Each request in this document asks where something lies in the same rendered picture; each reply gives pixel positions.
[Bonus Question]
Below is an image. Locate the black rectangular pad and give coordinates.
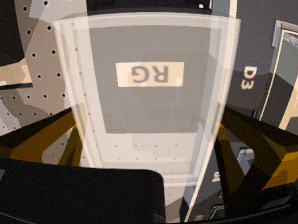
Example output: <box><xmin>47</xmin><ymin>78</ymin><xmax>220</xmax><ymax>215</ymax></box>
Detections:
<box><xmin>86</xmin><ymin>0</ymin><xmax>213</xmax><ymax>11</ymax></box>

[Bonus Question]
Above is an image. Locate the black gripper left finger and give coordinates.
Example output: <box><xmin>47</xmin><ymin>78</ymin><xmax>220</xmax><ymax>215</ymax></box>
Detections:
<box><xmin>0</xmin><ymin>107</ymin><xmax>83</xmax><ymax>167</ymax></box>

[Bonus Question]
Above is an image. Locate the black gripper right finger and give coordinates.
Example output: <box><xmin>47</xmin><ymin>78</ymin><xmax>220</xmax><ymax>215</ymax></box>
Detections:
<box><xmin>214</xmin><ymin>106</ymin><xmax>298</xmax><ymax>217</ymax></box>

